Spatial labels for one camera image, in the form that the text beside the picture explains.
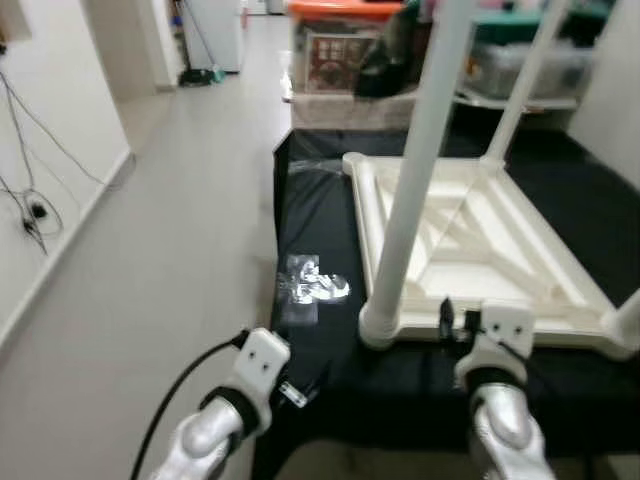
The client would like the black mop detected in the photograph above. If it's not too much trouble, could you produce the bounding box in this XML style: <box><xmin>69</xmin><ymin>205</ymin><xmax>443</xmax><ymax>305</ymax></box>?
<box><xmin>178</xmin><ymin>0</ymin><xmax>226</xmax><ymax>86</ymax></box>

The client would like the white appliance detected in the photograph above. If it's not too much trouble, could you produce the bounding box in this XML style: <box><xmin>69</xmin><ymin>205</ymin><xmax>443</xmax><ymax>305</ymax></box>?
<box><xmin>185</xmin><ymin>0</ymin><xmax>246</xmax><ymax>73</ymax></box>

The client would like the black tablecloth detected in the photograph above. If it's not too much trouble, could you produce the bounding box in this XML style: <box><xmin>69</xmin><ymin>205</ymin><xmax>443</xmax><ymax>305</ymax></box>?
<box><xmin>250</xmin><ymin>125</ymin><xmax>640</xmax><ymax>480</ymax></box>

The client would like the green lid storage box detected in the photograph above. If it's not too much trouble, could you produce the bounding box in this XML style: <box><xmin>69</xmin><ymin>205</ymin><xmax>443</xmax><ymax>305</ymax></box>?
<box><xmin>460</xmin><ymin>5</ymin><xmax>601</xmax><ymax>101</ymax></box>

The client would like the black round basin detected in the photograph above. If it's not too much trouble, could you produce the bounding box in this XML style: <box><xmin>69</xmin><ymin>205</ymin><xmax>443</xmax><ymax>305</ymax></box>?
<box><xmin>455</xmin><ymin>85</ymin><xmax>581</xmax><ymax>126</ymax></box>

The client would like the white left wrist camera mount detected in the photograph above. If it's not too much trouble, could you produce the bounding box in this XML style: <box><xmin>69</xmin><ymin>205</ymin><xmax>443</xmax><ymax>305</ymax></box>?
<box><xmin>232</xmin><ymin>328</ymin><xmax>291</xmax><ymax>401</ymax></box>

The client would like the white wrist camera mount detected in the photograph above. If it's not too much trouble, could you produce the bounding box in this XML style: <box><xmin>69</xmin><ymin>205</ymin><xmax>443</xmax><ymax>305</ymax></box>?
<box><xmin>458</xmin><ymin>303</ymin><xmax>536</xmax><ymax>381</ymax></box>
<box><xmin>232</xmin><ymin>328</ymin><xmax>291</xmax><ymax>401</ymax></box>

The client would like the cream plastic table top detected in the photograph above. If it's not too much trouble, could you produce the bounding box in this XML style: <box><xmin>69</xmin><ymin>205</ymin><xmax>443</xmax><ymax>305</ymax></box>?
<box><xmin>342</xmin><ymin>150</ymin><xmax>640</xmax><ymax>359</ymax></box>

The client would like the black bag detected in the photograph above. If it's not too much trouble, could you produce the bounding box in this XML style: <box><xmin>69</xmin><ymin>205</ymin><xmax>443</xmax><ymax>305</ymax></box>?
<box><xmin>355</xmin><ymin>0</ymin><xmax>433</xmax><ymax>99</ymax></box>

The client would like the black wall cable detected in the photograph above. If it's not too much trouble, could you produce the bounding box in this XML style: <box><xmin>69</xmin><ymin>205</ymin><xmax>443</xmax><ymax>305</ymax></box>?
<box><xmin>0</xmin><ymin>70</ymin><xmax>106</xmax><ymax>251</ymax></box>

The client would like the beige covered bench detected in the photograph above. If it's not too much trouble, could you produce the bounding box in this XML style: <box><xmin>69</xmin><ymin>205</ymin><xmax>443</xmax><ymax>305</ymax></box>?
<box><xmin>290</xmin><ymin>90</ymin><xmax>421</xmax><ymax>131</ymax></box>

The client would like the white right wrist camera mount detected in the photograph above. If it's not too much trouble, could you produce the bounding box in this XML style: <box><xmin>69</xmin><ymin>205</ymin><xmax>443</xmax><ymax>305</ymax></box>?
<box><xmin>458</xmin><ymin>303</ymin><xmax>536</xmax><ymax>381</ymax></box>

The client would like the clear plastic bag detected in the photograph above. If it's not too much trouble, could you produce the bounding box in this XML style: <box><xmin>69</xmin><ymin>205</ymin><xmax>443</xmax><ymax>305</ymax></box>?
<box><xmin>290</xmin><ymin>155</ymin><xmax>346</xmax><ymax>173</ymax></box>
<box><xmin>278</xmin><ymin>255</ymin><xmax>353</xmax><ymax>326</ymax></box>

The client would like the orange lid storage box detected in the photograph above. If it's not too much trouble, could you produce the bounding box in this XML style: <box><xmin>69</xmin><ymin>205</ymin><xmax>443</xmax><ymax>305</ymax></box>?
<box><xmin>288</xmin><ymin>0</ymin><xmax>406</xmax><ymax>96</ymax></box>

